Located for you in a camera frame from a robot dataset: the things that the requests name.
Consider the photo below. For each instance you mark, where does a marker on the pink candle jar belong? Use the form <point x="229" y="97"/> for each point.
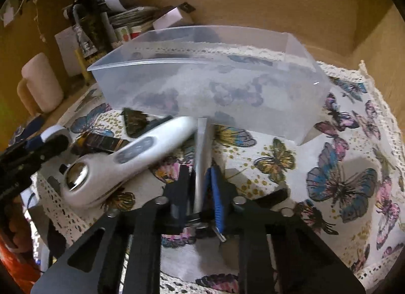
<point x="42" y="83"/>

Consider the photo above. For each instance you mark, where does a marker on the butterfly print lace tablecloth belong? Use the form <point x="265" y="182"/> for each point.
<point x="346" y="181"/>

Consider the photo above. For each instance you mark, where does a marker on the dark glass bottle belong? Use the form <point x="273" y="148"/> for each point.
<point x="90" y="31"/>

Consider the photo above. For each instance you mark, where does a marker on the stack of books and papers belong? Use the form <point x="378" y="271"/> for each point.
<point x="124" y="19"/>

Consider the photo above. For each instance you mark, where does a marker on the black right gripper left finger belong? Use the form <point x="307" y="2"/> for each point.
<point x="177" y="194"/>

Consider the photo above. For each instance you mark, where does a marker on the white handheld massager device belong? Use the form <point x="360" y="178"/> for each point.
<point x="92" y="178"/>

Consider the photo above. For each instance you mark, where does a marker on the clear plastic storage bin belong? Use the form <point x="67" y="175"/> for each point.
<point x="254" y="79"/>

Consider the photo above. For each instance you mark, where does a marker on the black triangular object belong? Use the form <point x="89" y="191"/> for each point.
<point x="135" y="122"/>

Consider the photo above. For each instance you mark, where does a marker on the finger of the left gripper white tape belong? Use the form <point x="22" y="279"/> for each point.
<point x="50" y="143"/>

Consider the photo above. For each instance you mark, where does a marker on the small white cardboard box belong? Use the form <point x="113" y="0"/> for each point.
<point x="178" y="16"/>

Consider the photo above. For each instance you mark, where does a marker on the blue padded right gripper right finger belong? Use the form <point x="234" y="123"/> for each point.
<point x="223" y="193"/>

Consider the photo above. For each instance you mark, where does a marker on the silver metal cylinder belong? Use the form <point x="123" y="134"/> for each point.
<point x="200" y="163"/>

